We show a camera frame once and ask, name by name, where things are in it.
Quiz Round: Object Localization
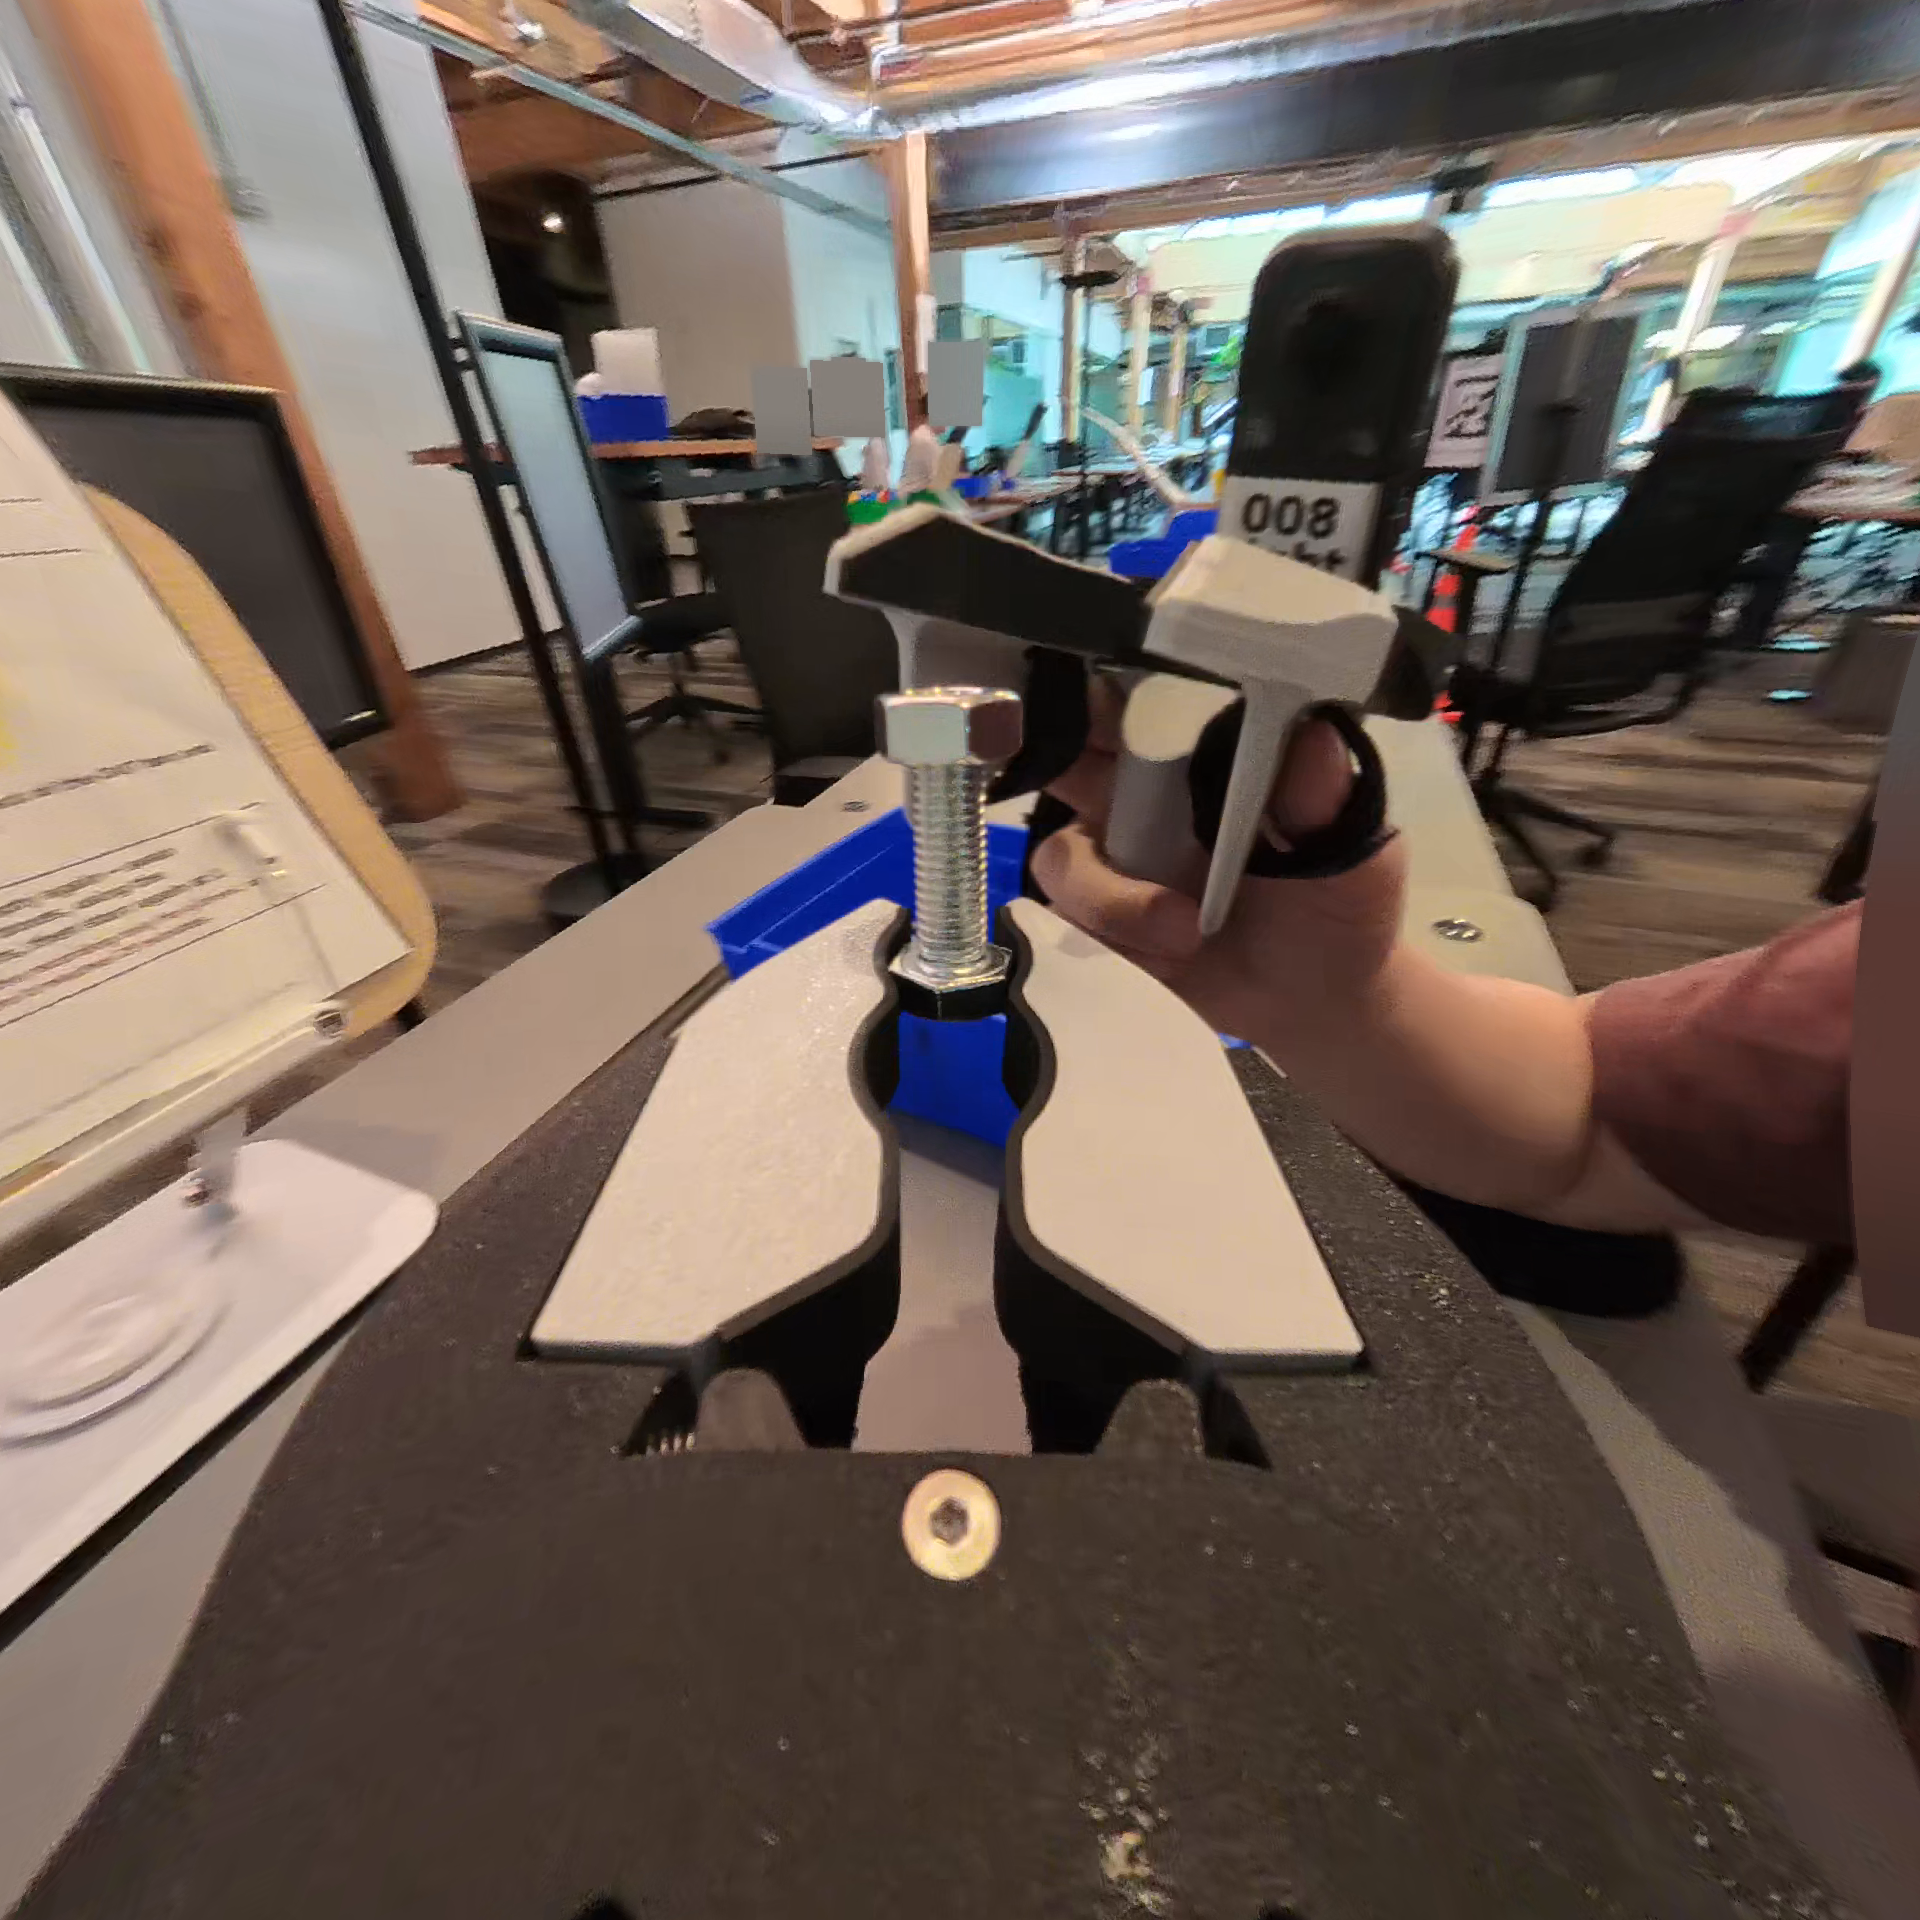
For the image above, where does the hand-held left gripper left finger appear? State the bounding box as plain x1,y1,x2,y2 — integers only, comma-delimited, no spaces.
530,903,904,1352

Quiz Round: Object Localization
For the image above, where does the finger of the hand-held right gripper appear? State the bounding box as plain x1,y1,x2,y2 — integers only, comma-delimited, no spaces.
1125,536,1402,934
823,507,1251,695

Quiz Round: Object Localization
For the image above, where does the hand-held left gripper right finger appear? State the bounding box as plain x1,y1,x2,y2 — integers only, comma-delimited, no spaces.
996,901,1367,1369

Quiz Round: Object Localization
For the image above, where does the blue divided parts bin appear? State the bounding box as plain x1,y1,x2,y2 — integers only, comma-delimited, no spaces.
708,806,1251,1153

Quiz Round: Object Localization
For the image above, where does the silver hex nut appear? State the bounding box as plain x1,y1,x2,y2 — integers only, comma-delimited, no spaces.
891,949,1011,1023

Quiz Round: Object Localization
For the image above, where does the silver hex bolt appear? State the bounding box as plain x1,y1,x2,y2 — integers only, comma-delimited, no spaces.
878,687,1024,973

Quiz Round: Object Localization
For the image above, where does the small framed code sign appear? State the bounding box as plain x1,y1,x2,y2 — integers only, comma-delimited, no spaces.
1423,352,1507,471

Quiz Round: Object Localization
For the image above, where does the black office chair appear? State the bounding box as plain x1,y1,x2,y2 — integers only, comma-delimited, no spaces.
1446,381,1876,909
621,592,751,735
691,487,902,805

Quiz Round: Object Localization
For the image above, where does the screen on black floor stand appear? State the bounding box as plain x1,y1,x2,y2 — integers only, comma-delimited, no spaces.
455,311,714,923

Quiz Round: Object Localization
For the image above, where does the wooden-top desk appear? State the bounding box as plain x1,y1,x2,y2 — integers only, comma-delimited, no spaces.
411,433,847,504

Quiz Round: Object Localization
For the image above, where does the black mesh armrest pad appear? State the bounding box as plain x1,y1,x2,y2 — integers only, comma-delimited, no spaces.
1394,1171,1683,1320

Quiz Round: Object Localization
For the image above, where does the rounded wooden board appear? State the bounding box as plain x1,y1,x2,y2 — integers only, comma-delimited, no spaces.
82,487,442,1037

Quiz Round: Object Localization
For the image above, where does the grey storage box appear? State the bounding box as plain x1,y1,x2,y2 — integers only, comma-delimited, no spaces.
1814,613,1920,735

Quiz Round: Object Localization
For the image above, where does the black framed panel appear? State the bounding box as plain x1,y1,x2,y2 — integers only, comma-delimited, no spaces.
0,359,396,752

